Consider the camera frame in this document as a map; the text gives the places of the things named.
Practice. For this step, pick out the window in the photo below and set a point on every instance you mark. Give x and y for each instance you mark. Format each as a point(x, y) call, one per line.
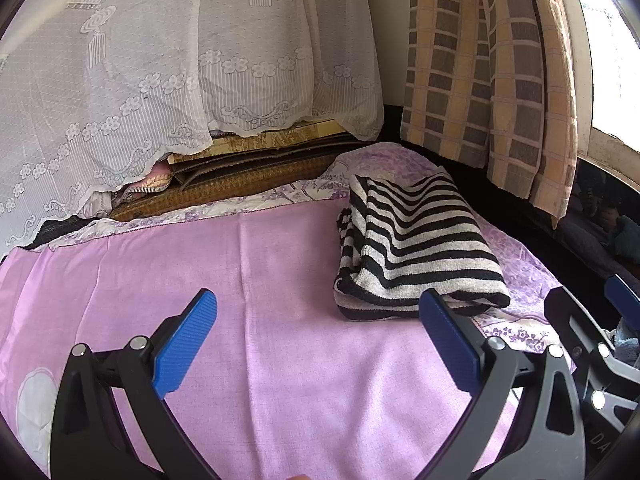
point(610, 35)

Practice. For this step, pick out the black and grey striped sweater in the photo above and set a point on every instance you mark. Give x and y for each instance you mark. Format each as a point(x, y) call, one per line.
point(425, 240)

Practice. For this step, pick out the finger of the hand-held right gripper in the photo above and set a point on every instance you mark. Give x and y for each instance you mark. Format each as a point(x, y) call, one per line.
point(622, 297)
point(575, 325)

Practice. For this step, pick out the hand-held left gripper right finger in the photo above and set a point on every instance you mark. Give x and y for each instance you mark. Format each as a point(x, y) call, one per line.
point(450, 345)

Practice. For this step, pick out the pink bedsheet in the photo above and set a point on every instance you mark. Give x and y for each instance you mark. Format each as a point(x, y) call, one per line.
point(275, 285)

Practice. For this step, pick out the pink patterned pillow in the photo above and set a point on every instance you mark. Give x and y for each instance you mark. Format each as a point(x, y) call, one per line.
point(155, 177)

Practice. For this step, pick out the white lace cloth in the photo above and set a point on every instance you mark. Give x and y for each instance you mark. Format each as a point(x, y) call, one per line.
point(150, 60)

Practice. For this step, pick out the dark cloth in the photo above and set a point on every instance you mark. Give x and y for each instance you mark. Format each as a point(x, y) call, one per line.
point(60, 230)

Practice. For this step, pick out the folded bamboo mat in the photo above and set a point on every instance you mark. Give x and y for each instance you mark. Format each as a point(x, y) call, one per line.
point(250, 180)

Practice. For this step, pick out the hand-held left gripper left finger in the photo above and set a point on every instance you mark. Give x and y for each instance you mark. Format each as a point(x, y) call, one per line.
point(185, 340)

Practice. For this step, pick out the orange and grey checked curtain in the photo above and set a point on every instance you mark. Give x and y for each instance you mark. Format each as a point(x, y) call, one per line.
point(475, 60)

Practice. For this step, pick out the light blue cloth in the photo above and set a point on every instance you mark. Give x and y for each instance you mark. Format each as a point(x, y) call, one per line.
point(627, 340)

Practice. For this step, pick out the purple floral bedsheet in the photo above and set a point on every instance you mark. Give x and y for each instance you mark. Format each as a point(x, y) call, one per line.
point(520, 270)

